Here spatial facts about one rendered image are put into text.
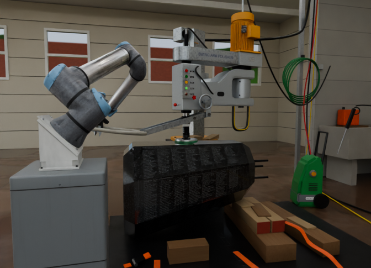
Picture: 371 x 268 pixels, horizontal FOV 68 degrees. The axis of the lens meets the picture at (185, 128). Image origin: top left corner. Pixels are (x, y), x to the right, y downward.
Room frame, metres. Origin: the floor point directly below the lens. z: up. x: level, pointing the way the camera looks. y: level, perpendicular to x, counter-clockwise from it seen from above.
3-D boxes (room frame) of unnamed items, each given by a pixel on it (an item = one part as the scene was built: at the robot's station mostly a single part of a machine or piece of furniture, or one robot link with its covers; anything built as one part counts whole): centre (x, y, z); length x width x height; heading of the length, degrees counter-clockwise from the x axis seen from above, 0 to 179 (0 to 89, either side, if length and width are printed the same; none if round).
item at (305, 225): (2.38, -1.02, 0.13); 0.25 x 0.10 x 0.01; 22
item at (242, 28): (2.92, -0.59, 1.90); 0.31 x 0.28 x 0.40; 28
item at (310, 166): (3.24, -1.47, 0.43); 0.35 x 0.35 x 0.87; 88
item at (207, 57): (2.79, -0.31, 1.62); 0.96 x 0.25 x 0.17; 118
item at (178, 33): (3.34, 0.05, 2.00); 0.20 x 0.18 x 0.15; 13
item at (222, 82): (2.80, -0.36, 1.30); 0.74 x 0.23 x 0.49; 118
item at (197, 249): (2.00, -0.02, 0.07); 0.30 x 0.12 x 0.12; 101
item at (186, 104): (2.66, -0.08, 1.32); 0.36 x 0.22 x 0.45; 118
